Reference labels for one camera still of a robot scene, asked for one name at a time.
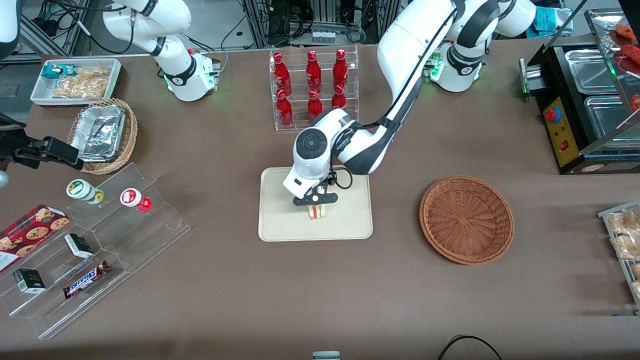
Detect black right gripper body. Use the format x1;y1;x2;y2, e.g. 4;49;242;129
0;113;49;169

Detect beige plastic tray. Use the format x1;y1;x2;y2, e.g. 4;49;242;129
258;164;374;243

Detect light oval wicker basket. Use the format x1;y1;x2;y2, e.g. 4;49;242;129
67;97;139;176

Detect brown round wicker basket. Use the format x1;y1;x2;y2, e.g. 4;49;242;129
419;175;515;266

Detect tray of packaged bread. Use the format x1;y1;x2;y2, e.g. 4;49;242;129
597;199;640;307

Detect silver foil container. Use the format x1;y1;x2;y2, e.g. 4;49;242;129
69;104;127;163

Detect green capped small bottle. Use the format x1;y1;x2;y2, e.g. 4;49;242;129
66;178;105;205

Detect white rectangular snack bin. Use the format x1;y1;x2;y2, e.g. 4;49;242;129
29;58;124;108

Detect clear acrylic bottle rack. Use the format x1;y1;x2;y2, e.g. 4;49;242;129
269;44;360;132

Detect clear bag of chips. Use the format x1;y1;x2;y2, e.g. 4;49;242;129
52;75;109;100
74;66;112;80

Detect red cola bottle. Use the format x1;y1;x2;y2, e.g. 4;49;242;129
305;49;323;94
332;48;350;94
307;89;324;122
330;85;348;111
273;52;293;97
275;89;295;128

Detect teal snack packet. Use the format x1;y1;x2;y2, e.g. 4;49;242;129
40;63;77;80

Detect red capped small bottle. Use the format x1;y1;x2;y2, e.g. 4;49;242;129
119;187;154;213

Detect red cookie box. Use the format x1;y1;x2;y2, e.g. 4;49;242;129
0;203;71;274

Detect small black carton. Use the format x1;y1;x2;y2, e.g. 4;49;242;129
63;232;95;260
12;268;47;295

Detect clear acrylic stepped shelf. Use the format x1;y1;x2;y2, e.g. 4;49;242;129
0;161;192;340

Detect snickers chocolate bar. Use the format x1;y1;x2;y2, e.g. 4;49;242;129
62;260;111;300

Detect black food warmer case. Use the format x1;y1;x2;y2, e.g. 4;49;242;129
519;7;640;176

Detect teal crumpled bag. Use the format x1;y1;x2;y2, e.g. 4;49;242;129
532;7;572;39

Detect steel food pan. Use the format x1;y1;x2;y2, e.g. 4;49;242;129
583;95;640;147
564;48;621;96

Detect black looped cable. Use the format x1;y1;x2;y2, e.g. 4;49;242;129
437;334;504;360

